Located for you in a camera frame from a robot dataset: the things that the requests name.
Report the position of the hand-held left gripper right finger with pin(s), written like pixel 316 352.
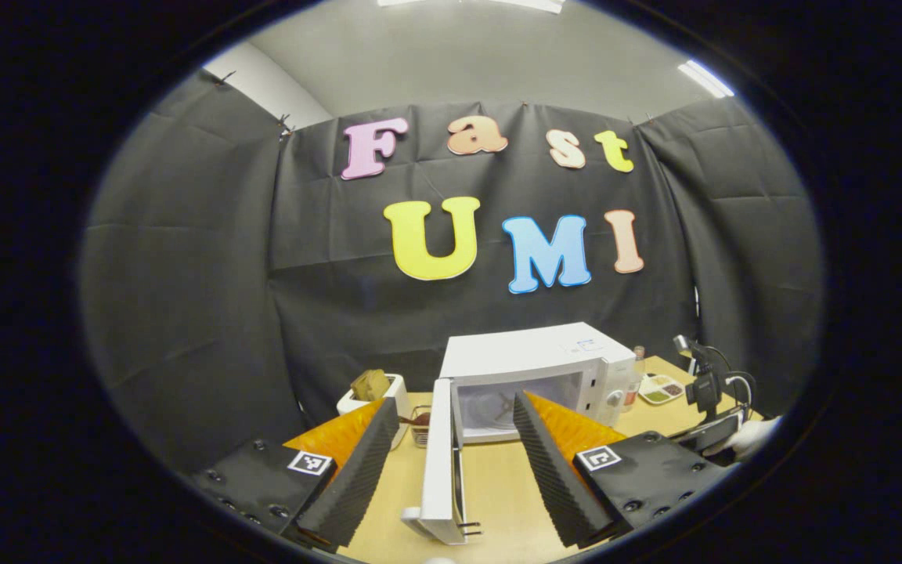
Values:
pixel 557 478

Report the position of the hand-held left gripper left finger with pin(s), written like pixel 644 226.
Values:
pixel 361 470

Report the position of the white microwave oven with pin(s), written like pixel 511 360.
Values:
pixel 537 356

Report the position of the white divided bean dish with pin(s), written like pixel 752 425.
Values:
pixel 661 390

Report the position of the clear bottle red label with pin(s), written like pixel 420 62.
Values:
pixel 633 388

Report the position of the brown wooden spoon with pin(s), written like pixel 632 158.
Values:
pixel 418 421

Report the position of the brown bread slice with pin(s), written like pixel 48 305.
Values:
pixel 371 384

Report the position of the white toaster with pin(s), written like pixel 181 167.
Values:
pixel 400 392

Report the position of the black backdrop cloth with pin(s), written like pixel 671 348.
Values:
pixel 185 274

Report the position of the ceiling light panel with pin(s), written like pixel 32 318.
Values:
pixel 705 78
pixel 498 3

